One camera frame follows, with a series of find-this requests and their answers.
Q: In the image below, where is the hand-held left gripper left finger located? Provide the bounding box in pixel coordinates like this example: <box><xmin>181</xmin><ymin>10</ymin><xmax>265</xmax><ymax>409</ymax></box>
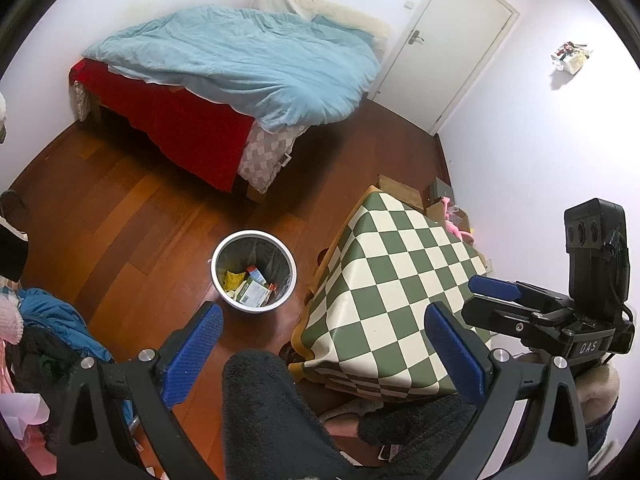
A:
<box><xmin>56</xmin><ymin>302</ymin><xmax>226</xmax><ymax>480</ymax></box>

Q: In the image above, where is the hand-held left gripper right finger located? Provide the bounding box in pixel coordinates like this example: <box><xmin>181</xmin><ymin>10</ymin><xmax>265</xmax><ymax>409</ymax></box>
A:
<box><xmin>424</xmin><ymin>301</ymin><xmax>590</xmax><ymax>480</ymax></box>

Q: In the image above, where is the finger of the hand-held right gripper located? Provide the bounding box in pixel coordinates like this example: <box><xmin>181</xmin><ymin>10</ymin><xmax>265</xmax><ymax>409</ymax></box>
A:
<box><xmin>470</xmin><ymin>275</ymin><xmax>576</xmax><ymax>312</ymax></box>
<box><xmin>461</xmin><ymin>294</ymin><xmax>566</xmax><ymax>349</ymax></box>

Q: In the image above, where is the white round waste bin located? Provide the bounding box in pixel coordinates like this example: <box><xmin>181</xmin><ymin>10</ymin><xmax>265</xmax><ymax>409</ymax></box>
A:
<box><xmin>211</xmin><ymin>230</ymin><xmax>297</xmax><ymax>315</ymax></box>

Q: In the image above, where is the pink plush toy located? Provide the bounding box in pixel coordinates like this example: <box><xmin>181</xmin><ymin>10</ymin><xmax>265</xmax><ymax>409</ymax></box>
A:
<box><xmin>442</xmin><ymin>197</ymin><xmax>476</xmax><ymax>246</ymax></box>

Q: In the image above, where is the cardboard box under pink toy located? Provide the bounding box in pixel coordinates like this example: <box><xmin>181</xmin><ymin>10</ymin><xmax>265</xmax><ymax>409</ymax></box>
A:
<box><xmin>425</xmin><ymin>199</ymin><xmax>472</xmax><ymax>235</ymax></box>

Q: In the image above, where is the person's right leg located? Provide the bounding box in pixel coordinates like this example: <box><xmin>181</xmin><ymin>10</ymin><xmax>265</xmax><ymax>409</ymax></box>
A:
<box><xmin>357</xmin><ymin>392</ymin><xmax>482</xmax><ymax>450</ymax></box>

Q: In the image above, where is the person's leg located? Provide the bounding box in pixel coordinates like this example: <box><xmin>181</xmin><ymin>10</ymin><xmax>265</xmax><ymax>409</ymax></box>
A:
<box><xmin>221</xmin><ymin>350</ymin><xmax>383</xmax><ymax>480</ymax></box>
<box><xmin>357</xmin><ymin>392</ymin><xmax>482</xmax><ymax>450</ymax></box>

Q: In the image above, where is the green checkered tablecloth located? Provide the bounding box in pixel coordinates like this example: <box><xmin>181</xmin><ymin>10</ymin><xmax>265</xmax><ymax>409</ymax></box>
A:
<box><xmin>290</xmin><ymin>186</ymin><xmax>493</xmax><ymax>403</ymax></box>

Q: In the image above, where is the person's left leg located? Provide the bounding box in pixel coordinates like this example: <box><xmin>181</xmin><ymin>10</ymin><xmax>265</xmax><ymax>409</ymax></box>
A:
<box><xmin>221</xmin><ymin>350</ymin><xmax>383</xmax><ymax>480</ymax></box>

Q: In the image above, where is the beige plush cushion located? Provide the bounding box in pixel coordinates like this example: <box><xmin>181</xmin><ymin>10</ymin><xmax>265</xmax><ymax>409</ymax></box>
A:
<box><xmin>574</xmin><ymin>362</ymin><xmax>622</xmax><ymax>457</ymax></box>

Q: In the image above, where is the beige plush slipper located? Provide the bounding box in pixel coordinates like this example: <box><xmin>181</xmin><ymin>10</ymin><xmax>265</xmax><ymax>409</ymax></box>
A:
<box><xmin>317</xmin><ymin>400</ymin><xmax>373</xmax><ymax>438</ymax></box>

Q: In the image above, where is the flat brown cardboard box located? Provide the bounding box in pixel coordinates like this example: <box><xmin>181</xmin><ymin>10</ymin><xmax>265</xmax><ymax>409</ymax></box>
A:
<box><xmin>377</xmin><ymin>175</ymin><xmax>423</xmax><ymax>211</ymax></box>

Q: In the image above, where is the blue garment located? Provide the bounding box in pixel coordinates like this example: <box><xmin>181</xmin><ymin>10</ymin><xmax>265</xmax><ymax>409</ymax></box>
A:
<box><xmin>20</xmin><ymin>287</ymin><xmax>116</xmax><ymax>366</ymax></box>

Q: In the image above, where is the dark clothes pile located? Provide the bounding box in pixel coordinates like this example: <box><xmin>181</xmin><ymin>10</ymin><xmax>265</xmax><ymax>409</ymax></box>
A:
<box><xmin>5</xmin><ymin>325</ymin><xmax>87</xmax><ymax>397</ymax></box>

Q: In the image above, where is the pink garment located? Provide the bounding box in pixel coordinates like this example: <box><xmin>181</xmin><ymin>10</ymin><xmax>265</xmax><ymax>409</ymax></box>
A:
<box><xmin>0</xmin><ymin>295</ymin><xmax>26</xmax><ymax>347</ymax></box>

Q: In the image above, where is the checked patterned mattress cover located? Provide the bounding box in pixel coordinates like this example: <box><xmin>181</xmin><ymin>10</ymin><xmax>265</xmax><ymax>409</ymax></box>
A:
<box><xmin>237</xmin><ymin>122</ymin><xmax>308</xmax><ymax>196</ymax></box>

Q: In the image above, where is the black bag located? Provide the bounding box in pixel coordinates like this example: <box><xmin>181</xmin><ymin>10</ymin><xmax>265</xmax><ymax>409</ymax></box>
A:
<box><xmin>0</xmin><ymin>189</ymin><xmax>32</xmax><ymax>282</ymax></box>

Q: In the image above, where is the red bed sheet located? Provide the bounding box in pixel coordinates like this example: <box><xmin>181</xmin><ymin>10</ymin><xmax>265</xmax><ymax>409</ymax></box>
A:
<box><xmin>68</xmin><ymin>57</ymin><xmax>257</xmax><ymax>193</ymax></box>

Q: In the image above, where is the white door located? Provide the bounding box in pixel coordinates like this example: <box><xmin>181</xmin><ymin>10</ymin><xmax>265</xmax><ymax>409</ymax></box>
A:
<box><xmin>367</xmin><ymin>0</ymin><xmax>521</xmax><ymax>136</ymax></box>

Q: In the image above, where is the light blue duvet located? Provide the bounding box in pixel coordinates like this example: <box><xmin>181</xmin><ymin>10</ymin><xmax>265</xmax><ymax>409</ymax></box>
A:
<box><xmin>81</xmin><ymin>4</ymin><xmax>382</xmax><ymax>135</ymax></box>

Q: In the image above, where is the cream pillow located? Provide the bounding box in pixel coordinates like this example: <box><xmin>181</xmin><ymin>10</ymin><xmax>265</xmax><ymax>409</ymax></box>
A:
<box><xmin>252</xmin><ymin>0</ymin><xmax>391</xmax><ymax>56</ymax></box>

